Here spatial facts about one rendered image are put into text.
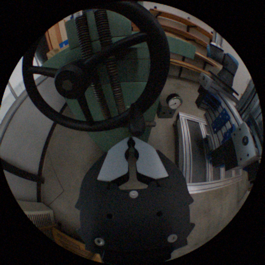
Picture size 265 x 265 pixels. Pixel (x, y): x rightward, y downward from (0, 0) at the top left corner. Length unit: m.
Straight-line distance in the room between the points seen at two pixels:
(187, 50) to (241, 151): 0.40
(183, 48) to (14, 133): 1.53
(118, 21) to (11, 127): 1.33
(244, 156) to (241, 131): 0.09
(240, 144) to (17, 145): 1.73
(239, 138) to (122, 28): 0.47
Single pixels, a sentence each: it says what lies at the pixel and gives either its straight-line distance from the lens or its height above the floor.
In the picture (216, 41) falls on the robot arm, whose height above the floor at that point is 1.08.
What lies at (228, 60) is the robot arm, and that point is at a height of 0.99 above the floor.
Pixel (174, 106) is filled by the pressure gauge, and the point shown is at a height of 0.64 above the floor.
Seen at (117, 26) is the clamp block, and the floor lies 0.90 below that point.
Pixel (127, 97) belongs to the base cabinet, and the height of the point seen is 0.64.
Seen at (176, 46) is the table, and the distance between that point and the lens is 0.34.
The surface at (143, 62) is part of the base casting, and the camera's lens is 0.31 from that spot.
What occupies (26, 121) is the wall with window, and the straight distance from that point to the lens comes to 1.42.
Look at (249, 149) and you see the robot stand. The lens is 0.39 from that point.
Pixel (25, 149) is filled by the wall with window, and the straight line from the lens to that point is 1.40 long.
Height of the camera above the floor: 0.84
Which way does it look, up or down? 58 degrees down
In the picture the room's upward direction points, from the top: 3 degrees counter-clockwise
